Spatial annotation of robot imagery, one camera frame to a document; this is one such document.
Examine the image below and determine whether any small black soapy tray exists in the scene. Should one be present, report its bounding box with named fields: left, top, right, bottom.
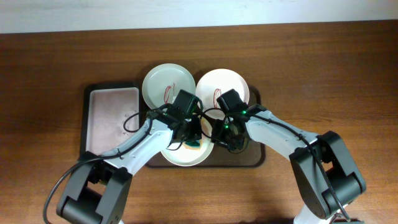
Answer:
left=80, top=82, right=142, bottom=155

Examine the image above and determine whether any white front plate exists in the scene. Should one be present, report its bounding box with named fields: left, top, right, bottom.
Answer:
left=160, top=118, right=214, bottom=167

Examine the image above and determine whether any pink plate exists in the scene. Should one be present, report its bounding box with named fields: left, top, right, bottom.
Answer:
left=195, top=68, right=249, bottom=119

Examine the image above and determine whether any large brown serving tray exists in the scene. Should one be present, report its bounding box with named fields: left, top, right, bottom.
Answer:
left=146, top=85, right=266, bottom=169

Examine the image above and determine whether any light green plate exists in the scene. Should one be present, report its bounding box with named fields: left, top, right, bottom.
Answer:
left=142, top=63, right=196, bottom=109

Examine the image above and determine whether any green yellow sponge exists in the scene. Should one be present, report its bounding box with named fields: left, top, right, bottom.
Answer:
left=183, top=140, right=201, bottom=151

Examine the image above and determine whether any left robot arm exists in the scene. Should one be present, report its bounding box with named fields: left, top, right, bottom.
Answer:
left=56, top=90, right=201, bottom=223

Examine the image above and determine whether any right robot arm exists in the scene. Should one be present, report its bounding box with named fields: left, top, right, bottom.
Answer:
left=211, top=89, right=366, bottom=223

